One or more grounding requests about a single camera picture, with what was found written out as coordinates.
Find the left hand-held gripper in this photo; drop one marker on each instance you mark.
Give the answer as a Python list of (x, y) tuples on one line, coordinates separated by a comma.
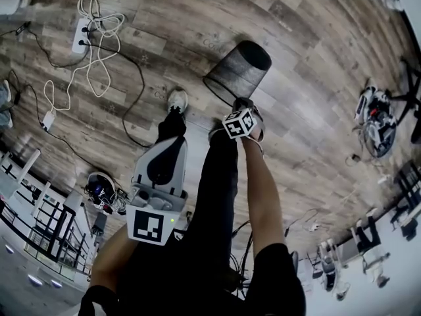
[(148, 226)]

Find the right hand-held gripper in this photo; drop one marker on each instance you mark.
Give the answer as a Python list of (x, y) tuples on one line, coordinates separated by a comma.
[(238, 123)]

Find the black mesh waste bin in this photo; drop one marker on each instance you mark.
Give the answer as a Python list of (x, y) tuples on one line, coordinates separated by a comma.
[(243, 68)]

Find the person's left forearm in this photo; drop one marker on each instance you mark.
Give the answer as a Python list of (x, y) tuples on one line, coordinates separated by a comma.
[(112, 262)]

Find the person's right forearm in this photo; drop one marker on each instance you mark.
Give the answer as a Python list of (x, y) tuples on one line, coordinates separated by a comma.
[(263, 196)]

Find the person's black clothing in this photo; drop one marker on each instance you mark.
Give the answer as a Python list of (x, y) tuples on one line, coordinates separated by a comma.
[(204, 242)]

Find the black metal rack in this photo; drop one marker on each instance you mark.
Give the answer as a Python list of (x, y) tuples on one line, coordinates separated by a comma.
[(59, 235)]

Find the small black adapter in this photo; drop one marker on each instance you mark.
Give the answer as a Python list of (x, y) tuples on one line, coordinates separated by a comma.
[(354, 158)]

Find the white power adapter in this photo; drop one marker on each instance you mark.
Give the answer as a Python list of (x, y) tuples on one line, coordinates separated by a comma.
[(48, 121)]

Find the white extension socket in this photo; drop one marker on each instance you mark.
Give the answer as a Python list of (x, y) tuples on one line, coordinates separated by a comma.
[(314, 226)]

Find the white power strip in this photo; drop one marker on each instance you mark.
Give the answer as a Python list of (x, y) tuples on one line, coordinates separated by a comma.
[(80, 36)]

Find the small white adapter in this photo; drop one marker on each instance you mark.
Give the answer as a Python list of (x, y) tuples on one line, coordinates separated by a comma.
[(383, 179)]

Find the black office chair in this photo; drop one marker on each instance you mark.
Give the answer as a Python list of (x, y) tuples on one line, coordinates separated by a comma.
[(411, 91)]

